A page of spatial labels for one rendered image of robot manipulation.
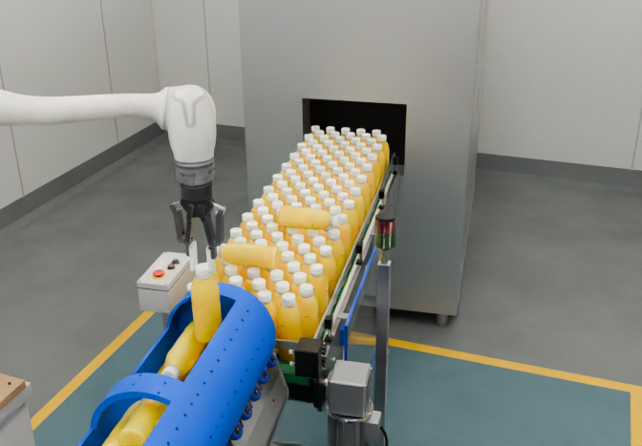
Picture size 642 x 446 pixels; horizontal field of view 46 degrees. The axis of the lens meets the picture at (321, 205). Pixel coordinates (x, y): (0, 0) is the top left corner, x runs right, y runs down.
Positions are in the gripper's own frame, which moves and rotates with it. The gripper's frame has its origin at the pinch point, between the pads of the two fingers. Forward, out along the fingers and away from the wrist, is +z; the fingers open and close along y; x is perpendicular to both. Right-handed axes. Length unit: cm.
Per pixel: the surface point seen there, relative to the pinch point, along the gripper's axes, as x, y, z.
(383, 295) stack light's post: 53, 37, 37
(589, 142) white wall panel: 412, 136, 104
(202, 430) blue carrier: -36.3, 12.8, 19.8
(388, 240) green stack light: 52, 38, 17
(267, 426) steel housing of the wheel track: 2, 14, 50
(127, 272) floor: 210, -140, 137
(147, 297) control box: 27, -30, 31
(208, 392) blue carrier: -27.3, 10.9, 17.3
